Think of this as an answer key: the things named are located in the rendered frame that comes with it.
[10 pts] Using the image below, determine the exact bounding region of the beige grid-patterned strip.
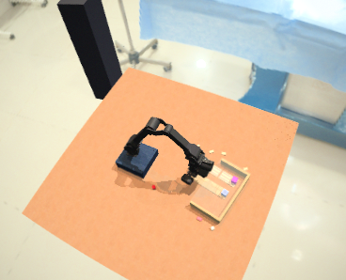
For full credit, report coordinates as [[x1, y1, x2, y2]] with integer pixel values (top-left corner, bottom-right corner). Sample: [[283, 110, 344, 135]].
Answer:
[[191, 176, 207, 185]]

